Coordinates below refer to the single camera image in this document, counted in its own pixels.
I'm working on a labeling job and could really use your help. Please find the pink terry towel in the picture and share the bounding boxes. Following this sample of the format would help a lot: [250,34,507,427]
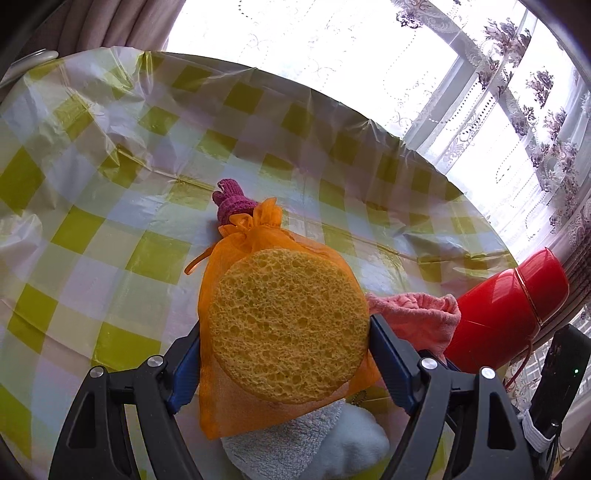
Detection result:
[366,292,462,365]

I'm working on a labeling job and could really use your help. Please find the light blue fluffy towel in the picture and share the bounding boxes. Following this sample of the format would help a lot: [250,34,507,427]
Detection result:
[221,399,391,480]

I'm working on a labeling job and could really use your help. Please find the beige curtain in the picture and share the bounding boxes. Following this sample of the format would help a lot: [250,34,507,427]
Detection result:
[28,0,185,56]

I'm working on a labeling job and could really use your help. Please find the green checked plastic tablecloth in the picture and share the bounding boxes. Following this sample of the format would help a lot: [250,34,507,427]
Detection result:
[0,48,520,480]

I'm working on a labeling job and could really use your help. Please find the white furniture frame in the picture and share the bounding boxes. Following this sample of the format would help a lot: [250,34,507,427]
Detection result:
[0,48,60,88]

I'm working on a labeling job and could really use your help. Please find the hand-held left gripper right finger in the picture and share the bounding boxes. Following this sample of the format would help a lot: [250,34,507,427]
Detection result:
[369,313,536,480]

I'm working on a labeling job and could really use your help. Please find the orange organza drawstring bag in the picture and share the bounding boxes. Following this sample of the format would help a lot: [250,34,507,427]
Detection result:
[185,198,382,439]

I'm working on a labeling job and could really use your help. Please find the red plastic thermos jug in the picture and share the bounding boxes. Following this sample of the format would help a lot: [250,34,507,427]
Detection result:
[443,248,570,377]

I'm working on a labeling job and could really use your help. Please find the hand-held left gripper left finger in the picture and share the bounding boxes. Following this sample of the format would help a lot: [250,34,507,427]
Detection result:
[48,323,208,480]

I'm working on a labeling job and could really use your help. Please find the small magenta knitted glove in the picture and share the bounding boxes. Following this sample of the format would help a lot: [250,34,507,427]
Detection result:
[211,178,257,236]

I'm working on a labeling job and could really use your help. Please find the white lace curtain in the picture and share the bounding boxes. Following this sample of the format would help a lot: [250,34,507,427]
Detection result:
[166,0,591,324]

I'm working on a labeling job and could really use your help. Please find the yellow round sponge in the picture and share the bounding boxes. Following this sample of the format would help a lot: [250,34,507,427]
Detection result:
[208,249,370,406]

